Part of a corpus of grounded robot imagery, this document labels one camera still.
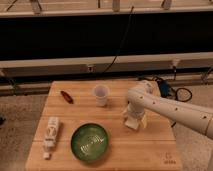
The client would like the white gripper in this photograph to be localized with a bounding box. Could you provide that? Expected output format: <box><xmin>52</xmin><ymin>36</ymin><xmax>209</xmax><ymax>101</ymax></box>
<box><xmin>123</xmin><ymin>107</ymin><xmax>146</xmax><ymax>126</ymax></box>

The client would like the black cable bundle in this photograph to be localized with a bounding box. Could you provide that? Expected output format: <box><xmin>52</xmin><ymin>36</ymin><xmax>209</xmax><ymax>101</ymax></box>
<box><xmin>138</xmin><ymin>75</ymin><xmax>193</xmax><ymax>103</ymax></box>

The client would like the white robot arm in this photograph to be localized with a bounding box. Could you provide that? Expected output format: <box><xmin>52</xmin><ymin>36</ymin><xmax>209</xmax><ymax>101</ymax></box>
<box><xmin>124</xmin><ymin>81</ymin><xmax>213</xmax><ymax>139</ymax></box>

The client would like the translucent plastic cup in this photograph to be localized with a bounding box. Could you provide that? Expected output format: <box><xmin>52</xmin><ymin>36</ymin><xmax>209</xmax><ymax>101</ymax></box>
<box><xmin>93</xmin><ymin>85</ymin><xmax>109</xmax><ymax>107</ymax></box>

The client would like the black cable on wall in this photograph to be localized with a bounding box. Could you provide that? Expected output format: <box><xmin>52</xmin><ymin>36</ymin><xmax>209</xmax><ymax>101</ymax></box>
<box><xmin>101</xmin><ymin>4</ymin><xmax>135</xmax><ymax>74</ymax></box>

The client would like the small white cube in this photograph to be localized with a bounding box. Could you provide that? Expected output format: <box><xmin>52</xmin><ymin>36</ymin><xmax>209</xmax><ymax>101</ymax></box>
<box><xmin>43</xmin><ymin>152</ymin><xmax>51</xmax><ymax>160</ymax></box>

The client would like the white sponge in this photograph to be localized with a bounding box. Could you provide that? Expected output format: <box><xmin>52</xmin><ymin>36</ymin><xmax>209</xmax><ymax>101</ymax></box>
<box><xmin>125</xmin><ymin>120</ymin><xmax>139</xmax><ymax>130</ymax></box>

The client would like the white tube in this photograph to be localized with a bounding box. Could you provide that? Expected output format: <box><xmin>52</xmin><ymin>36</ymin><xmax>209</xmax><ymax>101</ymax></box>
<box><xmin>44</xmin><ymin>117</ymin><xmax>60</xmax><ymax>149</ymax></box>

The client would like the red chili pepper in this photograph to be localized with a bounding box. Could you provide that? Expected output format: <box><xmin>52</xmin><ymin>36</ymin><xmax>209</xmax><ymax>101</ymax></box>
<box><xmin>61</xmin><ymin>91</ymin><xmax>73</xmax><ymax>104</ymax></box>

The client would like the wooden table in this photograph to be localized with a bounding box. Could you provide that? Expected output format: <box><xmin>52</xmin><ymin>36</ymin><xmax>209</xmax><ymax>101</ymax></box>
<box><xmin>25</xmin><ymin>79</ymin><xmax>184</xmax><ymax>171</ymax></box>

